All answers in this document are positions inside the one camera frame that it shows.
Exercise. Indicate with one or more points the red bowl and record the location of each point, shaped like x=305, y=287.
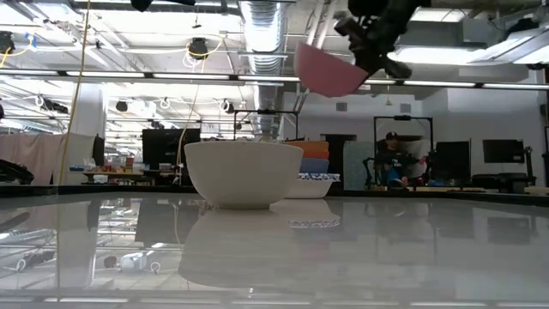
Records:
x=317, y=155

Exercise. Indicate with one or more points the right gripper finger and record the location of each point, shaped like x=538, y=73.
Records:
x=352, y=34
x=386, y=68

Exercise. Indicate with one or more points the black monitor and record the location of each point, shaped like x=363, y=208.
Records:
x=502, y=151
x=452, y=161

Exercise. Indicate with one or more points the pink curtain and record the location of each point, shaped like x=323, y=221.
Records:
x=43, y=156

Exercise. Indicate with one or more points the silver ventilation duct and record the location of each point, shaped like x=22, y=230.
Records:
x=262, y=43

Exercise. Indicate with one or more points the blue bowl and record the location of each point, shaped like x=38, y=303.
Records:
x=316, y=166

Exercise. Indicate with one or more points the blue patterned white plate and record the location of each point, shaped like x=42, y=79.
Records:
x=313, y=189

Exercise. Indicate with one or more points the pink bowl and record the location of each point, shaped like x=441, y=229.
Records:
x=326, y=73

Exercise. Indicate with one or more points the orange bowl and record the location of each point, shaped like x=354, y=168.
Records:
x=315, y=146

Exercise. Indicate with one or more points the person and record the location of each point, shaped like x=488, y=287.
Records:
x=392, y=165

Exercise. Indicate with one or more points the teal board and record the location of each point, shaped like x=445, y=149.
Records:
x=358, y=165

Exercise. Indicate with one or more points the long ceiling light strip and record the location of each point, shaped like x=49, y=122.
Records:
x=107, y=75

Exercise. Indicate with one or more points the black cabinet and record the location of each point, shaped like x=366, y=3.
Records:
x=165, y=150

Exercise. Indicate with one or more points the cream white bowl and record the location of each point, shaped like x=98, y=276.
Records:
x=244, y=171

